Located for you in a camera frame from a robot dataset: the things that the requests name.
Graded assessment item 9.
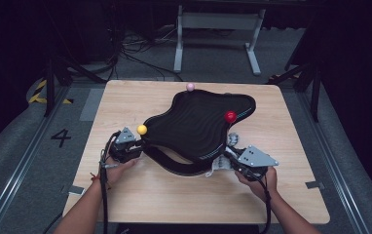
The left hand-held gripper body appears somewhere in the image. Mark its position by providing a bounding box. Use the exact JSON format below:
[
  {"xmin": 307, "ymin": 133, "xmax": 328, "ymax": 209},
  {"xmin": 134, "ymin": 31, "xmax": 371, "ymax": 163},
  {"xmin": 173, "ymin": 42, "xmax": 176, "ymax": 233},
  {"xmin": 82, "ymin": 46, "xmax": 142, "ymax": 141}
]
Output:
[{"xmin": 109, "ymin": 126, "xmax": 143, "ymax": 164}]

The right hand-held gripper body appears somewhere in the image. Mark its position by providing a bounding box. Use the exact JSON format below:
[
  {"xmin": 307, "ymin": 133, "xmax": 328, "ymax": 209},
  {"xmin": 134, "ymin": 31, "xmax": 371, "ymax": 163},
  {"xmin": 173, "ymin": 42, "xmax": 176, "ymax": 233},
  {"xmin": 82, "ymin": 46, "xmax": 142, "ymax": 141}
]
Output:
[{"xmin": 229, "ymin": 145, "xmax": 279, "ymax": 181}]

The white grey patterned cloth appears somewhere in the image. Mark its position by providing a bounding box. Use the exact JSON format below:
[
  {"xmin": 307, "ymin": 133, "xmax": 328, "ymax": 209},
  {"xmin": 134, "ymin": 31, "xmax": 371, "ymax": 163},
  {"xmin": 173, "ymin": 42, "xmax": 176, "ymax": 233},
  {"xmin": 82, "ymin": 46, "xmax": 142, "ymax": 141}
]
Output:
[{"xmin": 206, "ymin": 132, "xmax": 244, "ymax": 178}]

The red ball knob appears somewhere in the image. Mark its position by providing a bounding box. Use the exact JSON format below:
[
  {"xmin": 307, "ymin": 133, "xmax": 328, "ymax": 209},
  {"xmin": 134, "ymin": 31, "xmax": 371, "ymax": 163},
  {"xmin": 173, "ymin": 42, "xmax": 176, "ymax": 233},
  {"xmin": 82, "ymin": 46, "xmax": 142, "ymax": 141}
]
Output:
[{"xmin": 224, "ymin": 110, "xmax": 238, "ymax": 124}]

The black wavy tray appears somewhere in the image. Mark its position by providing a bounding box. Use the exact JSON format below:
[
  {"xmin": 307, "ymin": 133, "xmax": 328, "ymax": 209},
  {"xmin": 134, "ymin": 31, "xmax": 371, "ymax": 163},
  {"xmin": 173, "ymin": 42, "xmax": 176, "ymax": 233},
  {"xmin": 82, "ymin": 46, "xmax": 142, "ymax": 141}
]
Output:
[{"xmin": 140, "ymin": 89, "xmax": 257, "ymax": 177}]

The person's left hand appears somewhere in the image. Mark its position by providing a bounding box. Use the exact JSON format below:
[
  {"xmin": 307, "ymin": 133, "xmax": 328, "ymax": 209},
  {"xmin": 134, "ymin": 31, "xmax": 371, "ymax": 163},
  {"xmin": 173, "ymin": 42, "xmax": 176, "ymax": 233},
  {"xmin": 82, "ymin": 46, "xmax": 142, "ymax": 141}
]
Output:
[{"xmin": 94, "ymin": 155, "xmax": 139, "ymax": 188}]

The person's right hand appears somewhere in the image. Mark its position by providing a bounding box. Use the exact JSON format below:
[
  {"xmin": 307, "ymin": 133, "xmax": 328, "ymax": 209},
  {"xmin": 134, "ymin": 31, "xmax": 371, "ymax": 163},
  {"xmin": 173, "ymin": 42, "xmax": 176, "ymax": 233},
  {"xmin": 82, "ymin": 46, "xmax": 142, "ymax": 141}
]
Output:
[{"xmin": 234, "ymin": 166, "xmax": 279, "ymax": 203}]

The yellow black hazard tape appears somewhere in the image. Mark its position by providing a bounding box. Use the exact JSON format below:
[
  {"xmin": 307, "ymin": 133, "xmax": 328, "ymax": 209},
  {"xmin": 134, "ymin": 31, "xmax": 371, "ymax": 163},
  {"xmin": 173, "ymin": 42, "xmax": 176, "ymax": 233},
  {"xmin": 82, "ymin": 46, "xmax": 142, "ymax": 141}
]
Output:
[{"xmin": 268, "ymin": 72, "xmax": 302, "ymax": 82}]

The black tripod stand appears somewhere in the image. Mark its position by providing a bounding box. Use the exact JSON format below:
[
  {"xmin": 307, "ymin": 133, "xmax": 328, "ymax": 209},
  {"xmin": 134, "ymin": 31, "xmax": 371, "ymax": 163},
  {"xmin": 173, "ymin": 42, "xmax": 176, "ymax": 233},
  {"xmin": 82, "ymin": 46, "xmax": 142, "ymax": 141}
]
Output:
[
  {"xmin": 42, "ymin": 55, "xmax": 105, "ymax": 118},
  {"xmin": 268, "ymin": 61, "xmax": 324, "ymax": 123}
]

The grey metal stand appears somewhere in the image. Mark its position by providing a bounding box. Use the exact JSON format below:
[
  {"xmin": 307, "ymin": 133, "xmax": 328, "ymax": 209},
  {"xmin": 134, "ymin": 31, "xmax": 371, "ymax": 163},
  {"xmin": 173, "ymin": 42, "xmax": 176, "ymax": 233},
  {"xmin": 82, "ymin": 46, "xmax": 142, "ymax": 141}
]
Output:
[{"xmin": 172, "ymin": 4, "xmax": 267, "ymax": 76}]

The right hand-held gripper cable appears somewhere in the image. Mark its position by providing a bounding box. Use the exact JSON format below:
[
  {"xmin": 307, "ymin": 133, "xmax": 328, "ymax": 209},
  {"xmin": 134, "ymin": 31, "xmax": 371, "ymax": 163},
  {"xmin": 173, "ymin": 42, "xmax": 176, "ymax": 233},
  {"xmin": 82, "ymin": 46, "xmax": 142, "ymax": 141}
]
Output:
[{"xmin": 239, "ymin": 167, "xmax": 272, "ymax": 234}]

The hand-held gripper cable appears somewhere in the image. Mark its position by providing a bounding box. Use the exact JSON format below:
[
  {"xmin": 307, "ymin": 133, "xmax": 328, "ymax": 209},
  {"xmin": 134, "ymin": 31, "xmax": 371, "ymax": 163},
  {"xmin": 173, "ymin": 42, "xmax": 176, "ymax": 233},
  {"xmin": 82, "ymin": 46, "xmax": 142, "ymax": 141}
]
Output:
[
  {"xmin": 239, "ymin": 167, "xmax": 272, "ymax": 234},
  {"xmin": 97, "ymin": 130, "xmax": 124, "ymax": 234}
]

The left hand-held gripper cable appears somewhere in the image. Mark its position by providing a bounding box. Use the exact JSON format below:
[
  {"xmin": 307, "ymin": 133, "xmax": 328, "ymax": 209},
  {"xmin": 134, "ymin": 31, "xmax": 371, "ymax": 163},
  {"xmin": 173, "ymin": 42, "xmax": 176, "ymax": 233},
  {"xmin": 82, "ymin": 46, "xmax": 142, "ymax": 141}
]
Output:
[{"xmin": 97, "ymin": 130, "xmax": 124, "ymax": 234}]

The metal floor rail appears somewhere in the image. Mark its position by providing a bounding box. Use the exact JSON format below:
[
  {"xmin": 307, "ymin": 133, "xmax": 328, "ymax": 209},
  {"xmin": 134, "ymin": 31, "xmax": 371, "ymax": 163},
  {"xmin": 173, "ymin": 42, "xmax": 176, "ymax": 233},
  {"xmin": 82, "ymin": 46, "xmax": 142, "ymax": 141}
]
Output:
[
  {"xmin": 295, "ymin": 91, "xmax": 370, "ymax": 234},
  {"xmin": 0, "ymin": 84, "xmax": 73, "ymax": 234}
]

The bundle of black floor cables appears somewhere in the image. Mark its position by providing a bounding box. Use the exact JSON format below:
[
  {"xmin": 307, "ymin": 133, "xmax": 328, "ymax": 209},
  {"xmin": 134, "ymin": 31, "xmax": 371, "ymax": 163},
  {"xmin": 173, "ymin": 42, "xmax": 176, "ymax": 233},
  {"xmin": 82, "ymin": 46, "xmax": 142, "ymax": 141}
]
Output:
[{"xmin": 105, "ymin": 6, "xmax": 183, "ymax": 82}]

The thin black floor cable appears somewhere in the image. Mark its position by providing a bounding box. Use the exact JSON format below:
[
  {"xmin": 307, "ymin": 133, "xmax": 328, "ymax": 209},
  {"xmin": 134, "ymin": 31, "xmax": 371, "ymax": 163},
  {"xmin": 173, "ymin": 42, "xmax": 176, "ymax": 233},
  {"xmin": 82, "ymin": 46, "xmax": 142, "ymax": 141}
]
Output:
[{"xmin": 42, "ymin": 211, "xmax": 65, "ymax": 234}]

